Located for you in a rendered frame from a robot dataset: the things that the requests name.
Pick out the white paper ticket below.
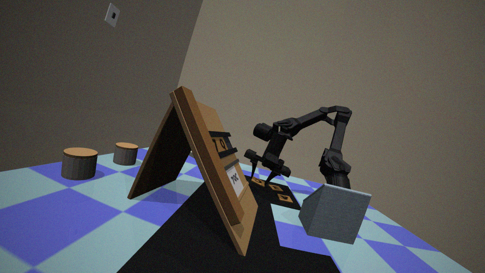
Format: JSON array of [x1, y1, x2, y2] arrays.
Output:
[[226, 166, 244, 197]]

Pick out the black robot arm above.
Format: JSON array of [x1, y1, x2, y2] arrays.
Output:
[[253, 105, 352, 189]]

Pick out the tan letter tile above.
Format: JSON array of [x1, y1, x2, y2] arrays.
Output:
[[277, 194, 293, 203], [269, 185, 284, 192], [216, 137, 228, 151], [251, 176, 264, 187], [211, 137, 222, 153]]

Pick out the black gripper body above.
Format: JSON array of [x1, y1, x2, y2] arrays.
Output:
[[244, 144, 291, 177]]

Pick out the grey cylindrical container with tan lid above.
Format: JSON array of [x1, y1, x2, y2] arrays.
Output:
[[113, 142, 138, 166], [61, 147, 98, 180]]

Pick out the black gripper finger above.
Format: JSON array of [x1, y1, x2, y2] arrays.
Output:
[[250, 160, 258, 179], [264, 170, 281, 185]]

